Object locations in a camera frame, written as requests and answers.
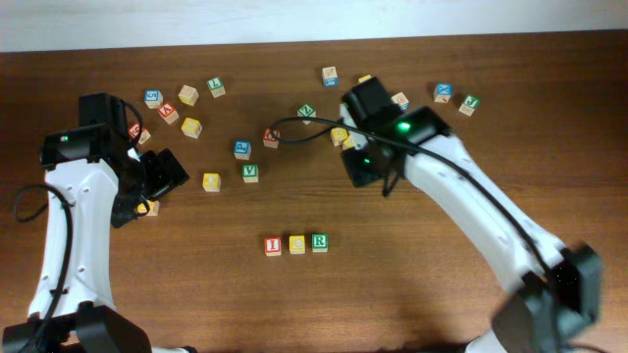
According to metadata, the yellow block cluster left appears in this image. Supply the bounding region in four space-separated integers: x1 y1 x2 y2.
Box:
331 127 350 147

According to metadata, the red N block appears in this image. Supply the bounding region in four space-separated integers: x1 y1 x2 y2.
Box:
157 102 180 125

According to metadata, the yellow block cluster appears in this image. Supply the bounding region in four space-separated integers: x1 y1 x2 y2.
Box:
331 127 350 147
342 136 355 150

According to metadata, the yellow block cluster middle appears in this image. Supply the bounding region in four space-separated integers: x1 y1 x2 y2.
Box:
342 136 355 150

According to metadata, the yellow block top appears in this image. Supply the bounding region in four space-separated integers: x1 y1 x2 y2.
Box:
358 75 372 83

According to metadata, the yellow O block far left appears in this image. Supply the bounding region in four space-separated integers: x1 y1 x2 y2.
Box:
136 201 160 217

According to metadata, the red O block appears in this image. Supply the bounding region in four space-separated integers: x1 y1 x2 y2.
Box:
263 128 281 149

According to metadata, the yellow o block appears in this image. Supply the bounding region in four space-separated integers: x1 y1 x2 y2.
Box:
136 201 160 217
202 174 221 192

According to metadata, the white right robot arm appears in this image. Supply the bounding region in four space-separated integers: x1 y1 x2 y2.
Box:
342 77 602 352

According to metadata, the blue X block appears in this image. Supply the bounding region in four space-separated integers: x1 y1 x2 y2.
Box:
434 82 452 103

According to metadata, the green L block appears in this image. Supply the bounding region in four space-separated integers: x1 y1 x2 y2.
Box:
207 76 226 98

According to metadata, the blue side block top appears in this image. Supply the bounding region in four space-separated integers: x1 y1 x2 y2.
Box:
322 67 339 86

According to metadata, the green R block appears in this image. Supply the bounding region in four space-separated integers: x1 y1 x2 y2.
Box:
311 233 329 252

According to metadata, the blue S block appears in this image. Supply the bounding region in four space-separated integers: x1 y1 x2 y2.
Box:
144 89 164 109

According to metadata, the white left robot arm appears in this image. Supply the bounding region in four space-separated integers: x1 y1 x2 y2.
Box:
2 93 189 353

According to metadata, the red letter I block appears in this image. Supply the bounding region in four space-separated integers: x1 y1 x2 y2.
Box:
264 237 283 257

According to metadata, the green J block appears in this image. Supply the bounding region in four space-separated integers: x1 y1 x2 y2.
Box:
458 94 481 117

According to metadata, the green V block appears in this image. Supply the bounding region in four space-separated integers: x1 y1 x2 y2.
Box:
242 164 259 183

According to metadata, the blue P block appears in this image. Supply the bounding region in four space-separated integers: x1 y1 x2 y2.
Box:
234 141 251 160

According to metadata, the red S block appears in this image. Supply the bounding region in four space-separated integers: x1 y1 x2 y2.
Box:
129 123 151 144

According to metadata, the yellow C block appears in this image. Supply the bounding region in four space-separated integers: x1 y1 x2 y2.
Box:
288 235 306 255

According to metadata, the plain wood block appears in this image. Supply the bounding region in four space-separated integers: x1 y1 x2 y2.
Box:
179 85 199 106

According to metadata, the blue D side block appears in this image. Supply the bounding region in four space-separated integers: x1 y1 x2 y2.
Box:
392 92 409 111

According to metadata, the green Z block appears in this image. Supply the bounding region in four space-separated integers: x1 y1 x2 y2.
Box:
297 104 316 125

